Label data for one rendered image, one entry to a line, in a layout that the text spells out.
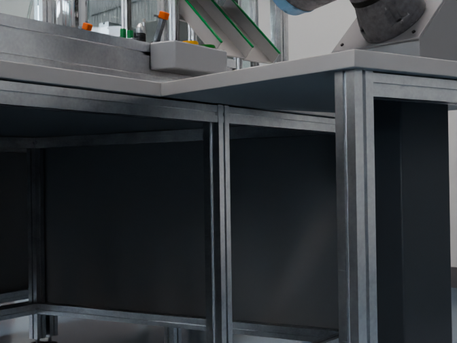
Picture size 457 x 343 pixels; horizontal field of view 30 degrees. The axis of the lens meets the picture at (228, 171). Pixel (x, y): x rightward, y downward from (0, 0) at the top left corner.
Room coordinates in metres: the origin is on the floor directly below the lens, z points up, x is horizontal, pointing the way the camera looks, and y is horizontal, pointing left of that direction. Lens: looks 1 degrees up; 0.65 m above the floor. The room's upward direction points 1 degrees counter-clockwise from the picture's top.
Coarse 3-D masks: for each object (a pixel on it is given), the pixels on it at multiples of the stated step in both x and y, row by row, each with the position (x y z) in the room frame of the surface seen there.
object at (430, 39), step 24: (432, 0) 1.84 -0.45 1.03; (456, 0) 1.84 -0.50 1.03; (432, 24) 1.79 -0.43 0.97; (456, 24) 1.84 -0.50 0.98; (336, 48) 1.95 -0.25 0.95; (360, 48) 1.88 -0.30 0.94; (384, 48) 1.83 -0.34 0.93; (408, 48) 1.78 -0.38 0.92; (432, 48) 1.79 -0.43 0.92; (456, 48) 1.84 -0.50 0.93
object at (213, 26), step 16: (192, 0) 2.48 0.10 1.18; (208, 0) 2.46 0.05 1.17; (192, 16) 2.33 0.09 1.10; (208, 16) 2.45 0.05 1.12; (224, 16) 2.42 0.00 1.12; (208, 32) 2.29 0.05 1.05; (224, 32) 2.42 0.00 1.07; (240, 32) 2.38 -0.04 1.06; (224, 48) 2.34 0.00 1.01; (240, 48) 2.38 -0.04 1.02
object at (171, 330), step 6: (48, 318) 3.39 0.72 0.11; (54, 318) 3.41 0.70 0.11; (48, 324) 3.39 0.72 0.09; (54, 324) 3.41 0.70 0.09; (48, 330) 3.39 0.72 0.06; (54, 330) 3.41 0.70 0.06; (168, 330) 3.07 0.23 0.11; (174, 330) 3.06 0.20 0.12; (180, 330) 3.09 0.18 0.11; (48, 336) 3.39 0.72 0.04; (168, 336) 3.07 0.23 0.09; (174, 336) 3.06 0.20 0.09; (180, 336) 3.09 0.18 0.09; (48, 342) 3.42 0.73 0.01; (54, 342) 3.41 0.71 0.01; (168, 342) 3.07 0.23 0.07; (174, 342) 3.06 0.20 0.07; (180, 342) 3.09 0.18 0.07
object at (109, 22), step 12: (96, 0) 3.38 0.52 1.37; (108, 0) 3.35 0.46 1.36; (120, 0) 3.32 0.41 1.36; (132, 0) 3.28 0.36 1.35; (144, 0) 3.25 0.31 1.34; (156, 0) 3.22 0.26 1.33; (96, 12) 3.38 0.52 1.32; (108, 12) 3.35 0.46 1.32; (120, 12) 3.32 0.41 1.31; (132, 12) 3.28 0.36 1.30; (144, 12) 3.25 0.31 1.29; (156, 12) 3.22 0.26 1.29; (96, 24) 3.39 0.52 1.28; (108, 24) 3.35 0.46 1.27; (120, 24) 3.32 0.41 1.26; (132, 24) 3.28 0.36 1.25; (156, 24) 3.22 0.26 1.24; (180, 24) 3.30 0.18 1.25; (180, 36) 3.29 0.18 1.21
